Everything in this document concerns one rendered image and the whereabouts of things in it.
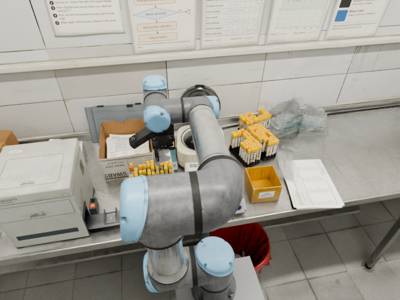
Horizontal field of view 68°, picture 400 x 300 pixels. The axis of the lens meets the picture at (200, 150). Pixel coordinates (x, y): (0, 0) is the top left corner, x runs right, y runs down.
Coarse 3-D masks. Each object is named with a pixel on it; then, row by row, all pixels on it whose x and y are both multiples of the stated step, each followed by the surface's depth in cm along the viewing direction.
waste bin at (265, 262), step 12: (228, 228) 182; (240, 228) 183; (252, 228) 180; (228, 240) 187; (240, 240) 188; (252, 240) 182; (264, 240) 172; (240, 252) 193; (252, 252) 184; (264, 252) 169; (264, 264) 167
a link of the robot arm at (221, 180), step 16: (208, 96) 87; (192, 112) 81; (208, 112) 79; (192, 128) 77; (208, 128) 72; (208, 144) 66; (224, 144) 68; (208, 160) 60; (224, 160) 59; (208, 176) 53; (224, 176) 54; (240, 176) 58; (208, 192) 51; (224, 192) 52; (240, 192) 56; (208, 208) 50; (224, 208) 52; (208, 224) 51
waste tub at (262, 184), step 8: (248, 168) 137; (256, 168) 137; (264, 168) 138; (272, 168) 138; (248, 176) 132; (256, 176) 141; (264, 176) 142; (272, 176) 139; (248, 184) 134; (256, 184) 141; (264, 184) 141; (272, 184) 140; (280, 184) 130; (248, 192) 135; (256, 192) 128; (264, 192) 129; (272, 192) 130; (280, 192) 131; (256, 200) 132; (264, 200) 133; (272, 200) 134
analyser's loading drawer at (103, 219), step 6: (90, 216) 123; (96, 216) 123; (102, 216) 123; (108, 216) 123; (114, 216) 123; (90, 222) 121; (96, 222) 121; (102, 222) 121; (108, 222) 119; (114, 222) 120; (90, 228) 119
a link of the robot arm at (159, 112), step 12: (156, 96) 87; (144, 108) 86; (156, 108) 83; (168, 108) 84; (180, 108) 85; (144, 120) 84; (156, 120) 83; (168, 120) 84; (180, 120) 86; (156, 132) 86
